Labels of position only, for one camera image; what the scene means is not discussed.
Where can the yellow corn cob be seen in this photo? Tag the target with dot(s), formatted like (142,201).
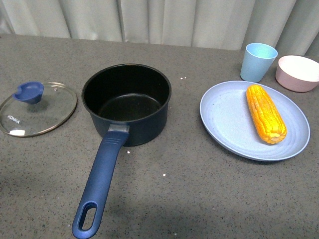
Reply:
(267,120)

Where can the glass lid blue knob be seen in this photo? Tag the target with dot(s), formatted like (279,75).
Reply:
(36,108)

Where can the dark blue saucepan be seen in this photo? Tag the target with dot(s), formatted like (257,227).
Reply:
(128,105)

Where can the light blue plate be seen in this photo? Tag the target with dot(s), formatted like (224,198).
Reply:
(225,115)

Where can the light blue cup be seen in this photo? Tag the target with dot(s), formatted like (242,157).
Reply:
(257,60)

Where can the pink bowl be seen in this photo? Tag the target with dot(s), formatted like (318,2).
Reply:
(297,73)

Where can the white curtain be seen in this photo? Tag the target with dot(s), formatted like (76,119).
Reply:
(291,26)

